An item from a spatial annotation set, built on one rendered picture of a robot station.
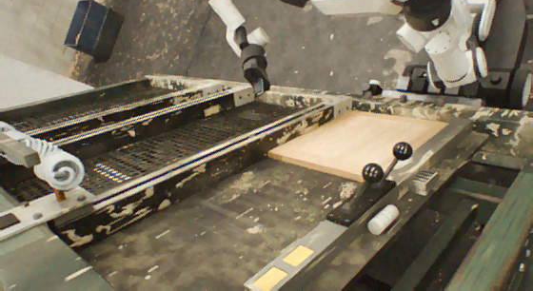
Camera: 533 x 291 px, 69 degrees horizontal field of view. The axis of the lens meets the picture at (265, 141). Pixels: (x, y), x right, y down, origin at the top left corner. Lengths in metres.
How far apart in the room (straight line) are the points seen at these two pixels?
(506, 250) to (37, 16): 5.92
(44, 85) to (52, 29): 1.59
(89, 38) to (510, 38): 4.37
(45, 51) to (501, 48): 5.42
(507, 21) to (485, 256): 1.74
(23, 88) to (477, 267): 4.47
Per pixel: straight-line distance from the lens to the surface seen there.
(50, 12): 6.19
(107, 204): 0.88
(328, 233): 0.72
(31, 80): 4.72
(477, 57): 1.12
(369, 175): 0.69
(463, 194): 1.06
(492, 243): 0.72
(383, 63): 2.61
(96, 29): 5.27
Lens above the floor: 2.17
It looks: 49 degrees down
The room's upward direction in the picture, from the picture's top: 68 degrees counter-clockwise
